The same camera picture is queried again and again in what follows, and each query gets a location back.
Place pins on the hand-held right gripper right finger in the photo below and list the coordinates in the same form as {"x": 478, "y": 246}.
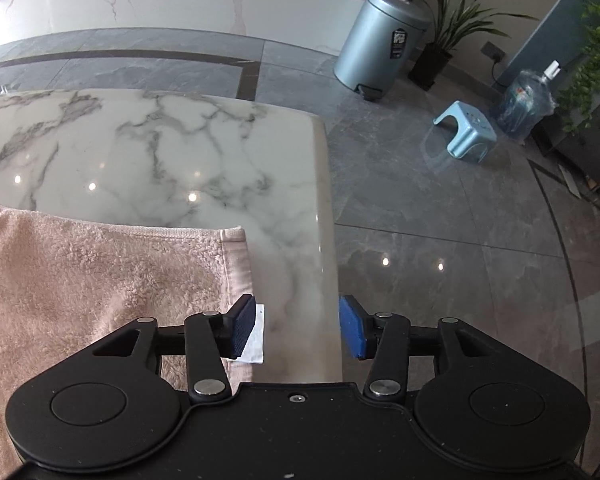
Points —
{"x": 352, "y": 327}

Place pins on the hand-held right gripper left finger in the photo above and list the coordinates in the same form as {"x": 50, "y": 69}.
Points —
{"x": 242, "y": 327}

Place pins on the pink fluffy towel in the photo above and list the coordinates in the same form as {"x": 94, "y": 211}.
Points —
{"x": 80, "y": 285}

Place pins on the light blue plastic stool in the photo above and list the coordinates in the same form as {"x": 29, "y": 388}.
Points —
{"x": 467, "y": 127}

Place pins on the blue water jug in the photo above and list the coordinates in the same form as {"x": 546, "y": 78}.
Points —
{"x": 525, "y": 105}

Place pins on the grey pedal trash can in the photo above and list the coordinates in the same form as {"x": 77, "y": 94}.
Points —
{"x": 380, "y": 40}

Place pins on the long-leaf potted plant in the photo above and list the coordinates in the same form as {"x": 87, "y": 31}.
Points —
{"x": 445, "y": 35}

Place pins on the white marble TV console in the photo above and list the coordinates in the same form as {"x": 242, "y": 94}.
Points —
{"x": 155, "y": 5}

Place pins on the leafy green plant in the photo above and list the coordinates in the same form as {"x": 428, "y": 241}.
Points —
{"x": 592, "y": 70}

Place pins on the dark wall socket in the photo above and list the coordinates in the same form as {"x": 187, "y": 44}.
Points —
{"x": 493, "y": 51}

